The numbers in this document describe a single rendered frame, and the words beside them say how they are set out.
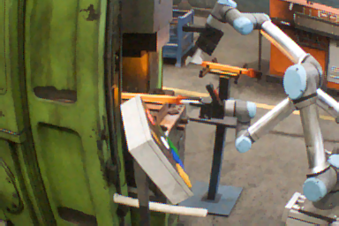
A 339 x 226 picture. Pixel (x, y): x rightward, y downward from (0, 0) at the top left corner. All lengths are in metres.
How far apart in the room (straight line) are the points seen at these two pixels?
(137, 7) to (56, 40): 0.39
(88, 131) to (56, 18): 0.52
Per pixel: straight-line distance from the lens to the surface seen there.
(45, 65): 1.74
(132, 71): 2.23
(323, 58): 5.24
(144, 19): 1.70
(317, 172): 1.35
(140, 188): 1.50
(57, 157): 1.92
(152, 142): 1.21
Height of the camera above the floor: 1.76
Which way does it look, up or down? 23 degrees down
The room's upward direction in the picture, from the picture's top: 1 degrees clockwise
